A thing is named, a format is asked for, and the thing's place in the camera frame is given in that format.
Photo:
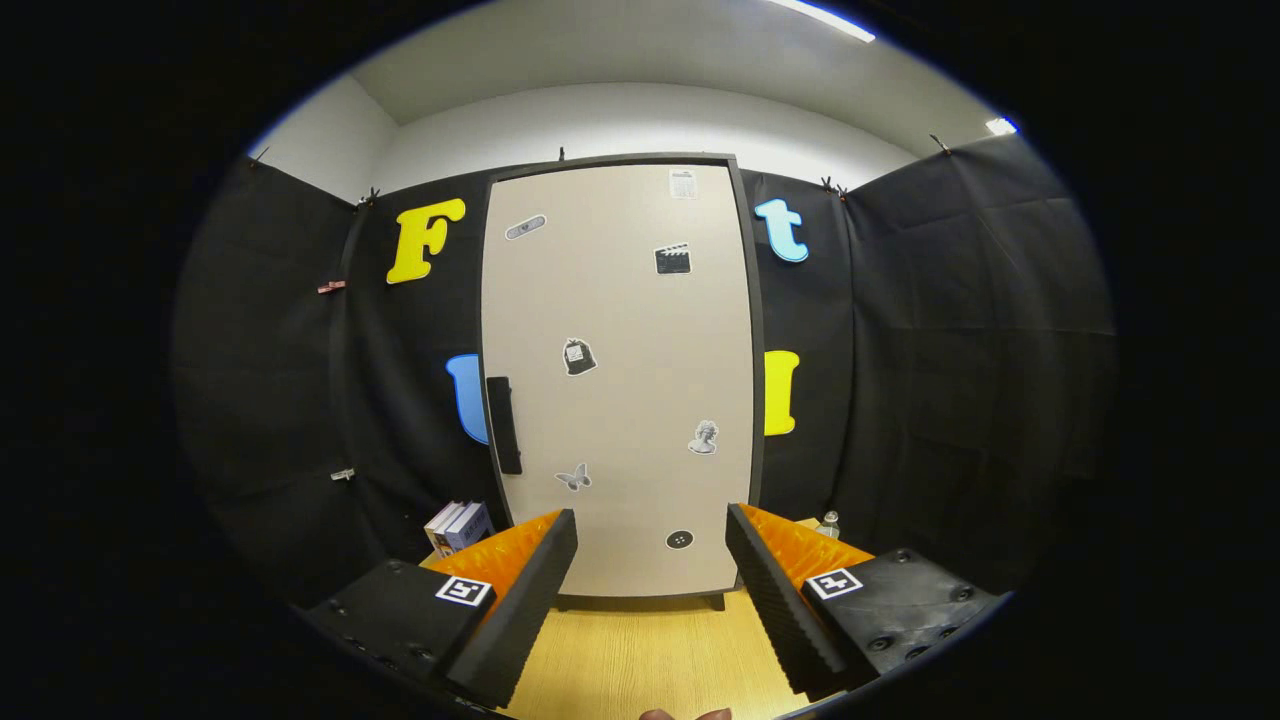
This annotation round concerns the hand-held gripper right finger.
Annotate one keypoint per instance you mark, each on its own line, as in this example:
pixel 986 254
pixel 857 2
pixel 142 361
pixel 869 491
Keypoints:
pixel 775 610

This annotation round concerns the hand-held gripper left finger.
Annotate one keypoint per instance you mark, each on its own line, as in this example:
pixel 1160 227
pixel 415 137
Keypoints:
pixel 522 610

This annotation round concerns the beige shoe cabinet door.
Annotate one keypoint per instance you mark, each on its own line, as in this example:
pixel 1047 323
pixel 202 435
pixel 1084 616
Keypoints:
pixel 630 400

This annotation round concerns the dark grey shoe cabinet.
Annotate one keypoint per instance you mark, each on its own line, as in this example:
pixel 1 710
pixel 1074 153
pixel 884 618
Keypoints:
pixel 620 158

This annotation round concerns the blue book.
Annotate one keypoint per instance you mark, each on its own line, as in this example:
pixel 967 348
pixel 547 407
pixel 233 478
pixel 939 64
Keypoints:
pixel 468 528

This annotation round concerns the green drink bottle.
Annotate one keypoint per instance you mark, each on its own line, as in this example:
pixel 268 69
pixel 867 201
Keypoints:
pixel 829 525

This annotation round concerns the white book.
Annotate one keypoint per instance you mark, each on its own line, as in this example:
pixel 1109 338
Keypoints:
pixel 442 525

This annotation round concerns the black backdrop cloth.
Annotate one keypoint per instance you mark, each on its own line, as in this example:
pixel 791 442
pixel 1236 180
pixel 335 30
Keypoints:
pixel 950 350

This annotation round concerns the small ceiling light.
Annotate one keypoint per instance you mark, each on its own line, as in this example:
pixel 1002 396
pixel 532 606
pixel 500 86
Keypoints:
pixel 1001 126

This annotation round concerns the long ceiling light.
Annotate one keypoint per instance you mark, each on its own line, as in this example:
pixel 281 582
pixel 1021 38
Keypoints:
pixel 820 18

